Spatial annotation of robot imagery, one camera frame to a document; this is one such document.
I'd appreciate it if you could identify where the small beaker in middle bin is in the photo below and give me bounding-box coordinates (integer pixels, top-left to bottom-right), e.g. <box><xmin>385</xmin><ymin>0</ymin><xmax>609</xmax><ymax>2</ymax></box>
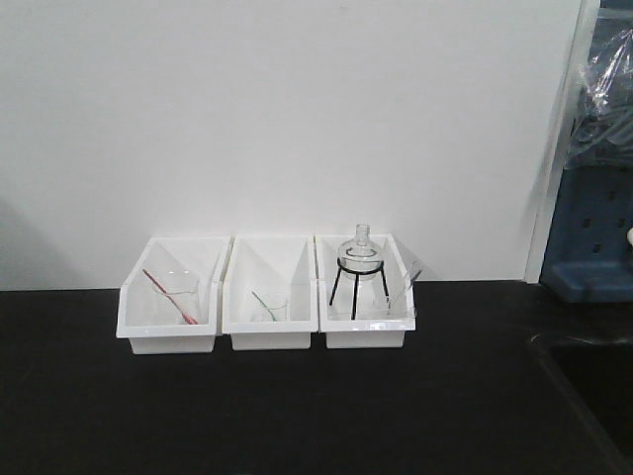
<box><xmin>251</xmin><ymin>293</ymin><xmax>289</xmax><ymax>323</ymax></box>

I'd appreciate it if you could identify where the small beaker in bin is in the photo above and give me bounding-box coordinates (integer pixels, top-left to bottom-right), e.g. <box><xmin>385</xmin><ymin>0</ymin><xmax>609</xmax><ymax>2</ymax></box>
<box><xmin>251</xmin><ymin>293</ymin><xmax>289</xmax><ymax>323</ymax></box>
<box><xmin>369</xmin><ymin>297</ymin><xmax>395</xmax><ymax>320</ymax></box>

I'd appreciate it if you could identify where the small beaker in right bin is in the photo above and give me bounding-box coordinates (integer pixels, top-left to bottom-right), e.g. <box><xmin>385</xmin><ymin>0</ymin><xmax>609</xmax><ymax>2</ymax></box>
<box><xmin>369</xmin><ymin>297</ymin><xmax>395</xmax><ymax>320</ymax></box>

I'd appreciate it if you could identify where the glass beaker in left bin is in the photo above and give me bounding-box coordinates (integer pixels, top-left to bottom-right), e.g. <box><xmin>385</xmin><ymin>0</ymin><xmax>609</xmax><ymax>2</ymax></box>
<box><xmin>152</xmin><ymin>270</ymin><xmax>202</xmax><ymax>326</ymax></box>

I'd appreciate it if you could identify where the clear glass flask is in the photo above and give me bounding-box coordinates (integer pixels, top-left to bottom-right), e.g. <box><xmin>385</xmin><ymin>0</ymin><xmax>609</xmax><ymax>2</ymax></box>
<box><xmin>337</xmin><ymin>224</ymin><xmax>384</xmax><ymax>272</ymax></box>

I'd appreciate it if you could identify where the right white plastic bin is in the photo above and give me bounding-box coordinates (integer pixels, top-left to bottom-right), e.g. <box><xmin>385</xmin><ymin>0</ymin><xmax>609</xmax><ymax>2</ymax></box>
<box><xmin>315</xmin><ymin>234</ymin><xmax>416</xmax><ymax>348</ymax></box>

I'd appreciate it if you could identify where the white plastic bin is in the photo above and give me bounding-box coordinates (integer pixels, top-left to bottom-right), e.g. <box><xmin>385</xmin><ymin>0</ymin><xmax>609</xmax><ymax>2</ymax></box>
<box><xmin>222</xmin><ymin>235</ymin><xmax>318</xmax><ymax>350</ymax></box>
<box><xmin>315</xmin><ymin>234</ymin><xmax>416</xmax><ymax>348</ymax></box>
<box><xmin>116</xmin><ymin>237</ymin><xmax>232</xmax><ymax>354</ymax></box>

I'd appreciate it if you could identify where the middle white plastic bin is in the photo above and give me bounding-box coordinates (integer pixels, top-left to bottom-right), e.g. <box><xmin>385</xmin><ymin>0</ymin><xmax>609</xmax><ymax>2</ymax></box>
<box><xmin>222</xmin><ymin>235</ymin><xmax>318</xmax><ymax>350</ymax></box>

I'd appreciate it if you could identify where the green stirring rod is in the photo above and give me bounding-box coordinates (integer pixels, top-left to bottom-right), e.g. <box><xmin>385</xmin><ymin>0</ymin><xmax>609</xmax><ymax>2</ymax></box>
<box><xmin>251</xmin><ymin>291</ymin><xmax>278</xmax><ymax>322</ymax></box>

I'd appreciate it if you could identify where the clear stirring rod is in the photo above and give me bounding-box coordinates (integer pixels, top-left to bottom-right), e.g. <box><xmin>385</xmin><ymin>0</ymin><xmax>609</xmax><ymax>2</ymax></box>
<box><xmin>387</xmin><ymin>267</ymin><xmax>422</xmax><ymax>315</ymax></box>

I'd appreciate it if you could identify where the left white plastic bin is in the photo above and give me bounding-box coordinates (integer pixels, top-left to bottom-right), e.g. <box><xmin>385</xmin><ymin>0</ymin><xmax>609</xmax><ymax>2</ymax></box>
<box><xmin>116</xmin><ymin>237</ymin><xmax>232</xmax><ymax>354</ymax></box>

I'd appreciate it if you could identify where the blue pegboard drying rack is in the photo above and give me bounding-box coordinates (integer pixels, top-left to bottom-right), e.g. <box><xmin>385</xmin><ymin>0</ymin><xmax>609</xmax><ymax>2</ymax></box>
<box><xmin>540</xmin><ymin>166</ymin><xmax>632</xmax><ymax>303</ymax></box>

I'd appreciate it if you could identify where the clear plastic bag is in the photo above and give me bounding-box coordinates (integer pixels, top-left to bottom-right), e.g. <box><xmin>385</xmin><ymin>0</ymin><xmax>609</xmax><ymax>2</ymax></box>
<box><xmin>565</xmin><ymin>1</ymin><xmax>632</xmax><ymax>169</ymax></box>

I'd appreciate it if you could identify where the black wire tripod stand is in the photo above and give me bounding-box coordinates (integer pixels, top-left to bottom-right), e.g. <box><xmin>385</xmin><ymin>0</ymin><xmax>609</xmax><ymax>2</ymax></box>
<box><xmin>328</xmin><ymin>257</ymin><xmax>390</xmax><ymax>321</ymax></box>

